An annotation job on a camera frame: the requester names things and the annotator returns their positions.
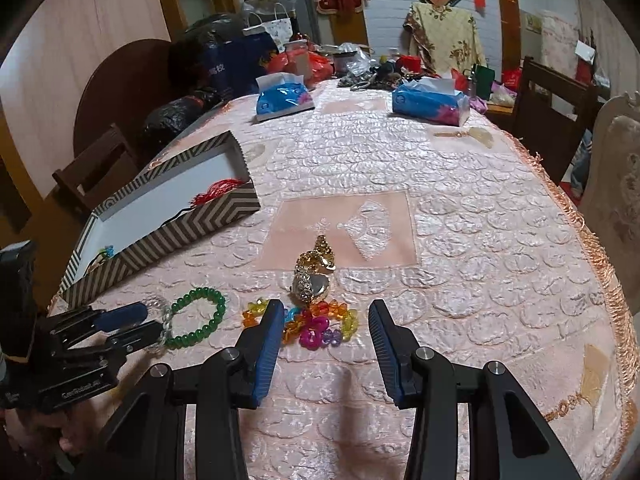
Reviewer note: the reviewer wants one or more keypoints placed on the floral cream garment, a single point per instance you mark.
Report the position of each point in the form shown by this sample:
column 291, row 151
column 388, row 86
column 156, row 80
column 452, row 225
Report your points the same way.
column 445, row 40

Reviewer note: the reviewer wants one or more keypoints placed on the red plastic bag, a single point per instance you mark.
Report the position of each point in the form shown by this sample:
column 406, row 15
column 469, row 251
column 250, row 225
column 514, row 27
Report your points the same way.
column 280, row 62

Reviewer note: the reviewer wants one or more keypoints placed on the metal pot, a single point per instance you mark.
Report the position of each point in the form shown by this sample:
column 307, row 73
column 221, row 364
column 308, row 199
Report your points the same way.
column 350, row 62

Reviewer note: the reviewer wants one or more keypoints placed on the dark wooden chair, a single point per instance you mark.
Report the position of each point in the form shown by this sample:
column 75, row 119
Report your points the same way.
column 550, row 110

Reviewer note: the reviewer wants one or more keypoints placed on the black plastic bag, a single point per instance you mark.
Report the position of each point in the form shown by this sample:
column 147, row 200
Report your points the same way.
column 175, row 115
column 215, row 27

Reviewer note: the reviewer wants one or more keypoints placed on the person's left hand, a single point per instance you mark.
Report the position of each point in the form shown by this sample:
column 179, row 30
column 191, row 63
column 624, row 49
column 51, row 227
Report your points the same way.
column 35, row 435

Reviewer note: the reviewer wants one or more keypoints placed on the white paper bag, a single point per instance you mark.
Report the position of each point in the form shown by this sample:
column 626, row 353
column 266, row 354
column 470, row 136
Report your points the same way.
column 272, row 32

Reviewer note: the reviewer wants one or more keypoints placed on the small red bag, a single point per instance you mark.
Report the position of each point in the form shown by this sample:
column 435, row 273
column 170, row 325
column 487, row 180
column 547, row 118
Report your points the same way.
column 512, row 79

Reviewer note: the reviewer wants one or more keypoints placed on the red tassel ornament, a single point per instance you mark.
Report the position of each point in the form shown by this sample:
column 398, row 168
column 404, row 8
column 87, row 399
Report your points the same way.
column 215, row 192

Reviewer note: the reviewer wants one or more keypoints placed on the gold rhinestone brooch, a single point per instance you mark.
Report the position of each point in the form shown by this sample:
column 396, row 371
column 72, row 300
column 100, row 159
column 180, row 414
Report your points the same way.
column 317, row 257

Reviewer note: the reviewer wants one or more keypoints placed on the cream upholstered chair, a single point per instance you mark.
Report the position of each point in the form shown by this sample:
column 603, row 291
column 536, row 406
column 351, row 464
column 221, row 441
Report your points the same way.
column 615, row 185

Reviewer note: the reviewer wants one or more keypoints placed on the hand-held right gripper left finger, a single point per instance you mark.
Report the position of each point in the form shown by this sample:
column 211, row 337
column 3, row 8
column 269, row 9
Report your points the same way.
column 267, row 350

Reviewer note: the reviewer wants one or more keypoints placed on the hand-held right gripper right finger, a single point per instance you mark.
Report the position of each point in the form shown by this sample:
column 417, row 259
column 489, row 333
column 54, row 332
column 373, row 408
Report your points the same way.
column 385, row 355

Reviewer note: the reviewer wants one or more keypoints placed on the brown wooden chair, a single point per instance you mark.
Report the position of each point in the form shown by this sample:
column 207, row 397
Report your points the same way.
column 100, row 160

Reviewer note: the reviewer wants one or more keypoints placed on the heap of assorted trinkets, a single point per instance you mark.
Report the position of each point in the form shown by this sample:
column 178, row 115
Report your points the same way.
column 380, row 77

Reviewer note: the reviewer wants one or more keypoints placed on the green gift bag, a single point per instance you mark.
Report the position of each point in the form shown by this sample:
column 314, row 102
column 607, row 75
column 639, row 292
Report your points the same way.
column 484, row 82

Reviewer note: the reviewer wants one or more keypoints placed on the blue paper bag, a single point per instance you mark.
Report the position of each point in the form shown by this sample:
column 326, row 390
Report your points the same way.
column 235, row 65

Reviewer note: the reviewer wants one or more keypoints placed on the striped cardboard box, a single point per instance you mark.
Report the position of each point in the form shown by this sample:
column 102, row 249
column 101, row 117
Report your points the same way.
column 150, row 200

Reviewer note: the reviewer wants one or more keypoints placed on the round wooden table top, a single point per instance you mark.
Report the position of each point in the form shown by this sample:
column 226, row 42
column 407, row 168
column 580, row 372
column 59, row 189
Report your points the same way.
column 125, row 90

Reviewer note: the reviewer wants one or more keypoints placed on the blue tissue pack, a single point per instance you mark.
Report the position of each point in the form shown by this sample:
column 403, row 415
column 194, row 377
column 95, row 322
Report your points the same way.
column 430, row 105
column 282, row 97

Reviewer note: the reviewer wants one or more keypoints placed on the blue denim cloth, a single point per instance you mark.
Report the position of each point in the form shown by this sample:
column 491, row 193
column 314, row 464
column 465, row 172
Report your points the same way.
column 581, row 165

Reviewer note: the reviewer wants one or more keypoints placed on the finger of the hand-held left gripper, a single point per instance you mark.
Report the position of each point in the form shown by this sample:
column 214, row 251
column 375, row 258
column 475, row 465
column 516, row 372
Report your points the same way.
column 120, row 317
column 137, row 337

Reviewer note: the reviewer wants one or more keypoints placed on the white paper card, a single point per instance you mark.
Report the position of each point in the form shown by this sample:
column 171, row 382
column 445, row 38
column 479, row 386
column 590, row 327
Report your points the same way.
column 585, row 50

